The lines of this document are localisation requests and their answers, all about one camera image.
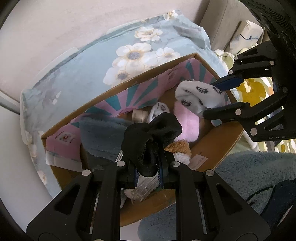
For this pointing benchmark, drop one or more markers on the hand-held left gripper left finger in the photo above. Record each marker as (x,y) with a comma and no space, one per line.
(136,177)

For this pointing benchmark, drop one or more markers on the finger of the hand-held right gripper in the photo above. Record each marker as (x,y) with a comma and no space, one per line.
(222,113)
(229,83)

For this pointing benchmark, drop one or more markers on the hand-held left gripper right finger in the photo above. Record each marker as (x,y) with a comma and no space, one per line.
(160,176)

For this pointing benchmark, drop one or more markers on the cardboard box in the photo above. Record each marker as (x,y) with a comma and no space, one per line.
(222,143)

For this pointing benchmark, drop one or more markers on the white patterned sock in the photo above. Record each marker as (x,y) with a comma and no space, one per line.
(196,97)
(159,109)

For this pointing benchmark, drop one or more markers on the brown fuzzy sock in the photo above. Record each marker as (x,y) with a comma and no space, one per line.
(180,146)

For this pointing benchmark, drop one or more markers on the pink fuzzy sock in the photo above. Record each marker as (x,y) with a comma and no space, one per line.
(187,125)

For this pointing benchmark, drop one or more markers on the black sock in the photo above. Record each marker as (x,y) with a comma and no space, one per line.
(150,139)

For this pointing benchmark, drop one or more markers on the blue-grey fuzzy sock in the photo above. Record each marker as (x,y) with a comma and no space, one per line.
(101,136)

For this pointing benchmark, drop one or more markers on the clear plastic floss pick box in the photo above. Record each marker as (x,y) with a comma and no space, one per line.
(143,188)

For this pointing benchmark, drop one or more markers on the yellow floral sheet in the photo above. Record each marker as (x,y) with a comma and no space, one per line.
(254,87)

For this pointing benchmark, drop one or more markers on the white printed pillow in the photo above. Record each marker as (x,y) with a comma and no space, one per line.
(247,32)

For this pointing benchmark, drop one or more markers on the light blue fuzzy blanket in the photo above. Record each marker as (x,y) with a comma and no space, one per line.
(242,166)

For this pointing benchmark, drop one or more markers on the grey sofa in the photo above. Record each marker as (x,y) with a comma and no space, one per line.
(219,23)

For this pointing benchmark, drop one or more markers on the dark navy cloth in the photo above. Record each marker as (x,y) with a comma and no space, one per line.
(282,197)

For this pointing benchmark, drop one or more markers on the floral tablecloth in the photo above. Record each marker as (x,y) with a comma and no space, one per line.
(92,69)

